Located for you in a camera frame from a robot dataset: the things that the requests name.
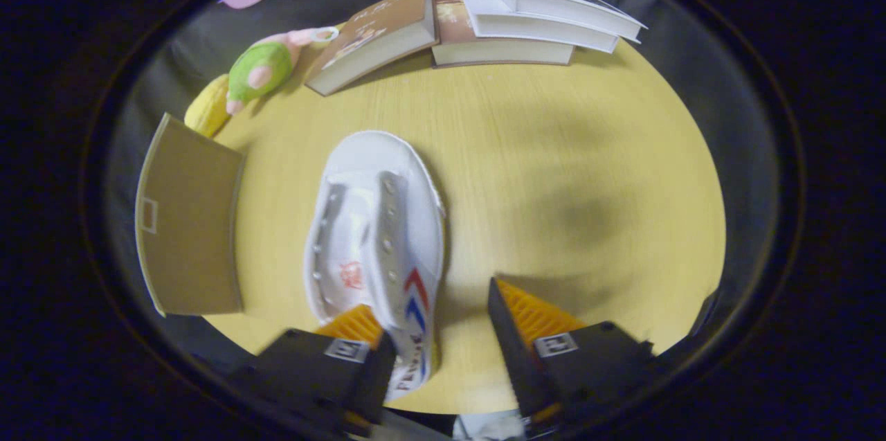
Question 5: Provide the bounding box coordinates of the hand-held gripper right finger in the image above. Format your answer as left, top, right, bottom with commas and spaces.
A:
488, 277, 655, 428

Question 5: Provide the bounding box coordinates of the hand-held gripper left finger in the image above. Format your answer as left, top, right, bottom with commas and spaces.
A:
232, 304, 397, 437

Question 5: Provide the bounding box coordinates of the white canvas shoe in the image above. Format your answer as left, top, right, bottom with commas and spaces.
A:
303, 129, 446, 402

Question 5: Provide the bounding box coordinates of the beige fabric storage box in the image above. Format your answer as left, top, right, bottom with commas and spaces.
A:
135, 113, 245, 317

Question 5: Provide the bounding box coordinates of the thick brown book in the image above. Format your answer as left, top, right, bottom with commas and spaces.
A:
431, 0, 575, 68

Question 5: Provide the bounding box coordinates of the yellow plush toy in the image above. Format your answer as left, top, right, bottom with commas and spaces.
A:
184, 74, 230, 138

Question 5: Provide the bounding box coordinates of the green and pink plush toy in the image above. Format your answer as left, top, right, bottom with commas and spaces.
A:
226, 26, 340, 116

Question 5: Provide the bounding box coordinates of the brown cover book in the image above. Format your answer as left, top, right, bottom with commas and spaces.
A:
305, 0, 438, 97

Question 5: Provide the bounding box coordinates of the white book dark cover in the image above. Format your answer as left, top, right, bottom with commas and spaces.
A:
480, 0, 648, 44

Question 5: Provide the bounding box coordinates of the black backdrop cloth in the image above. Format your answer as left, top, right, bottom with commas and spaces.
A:
104, 0, 783, 386

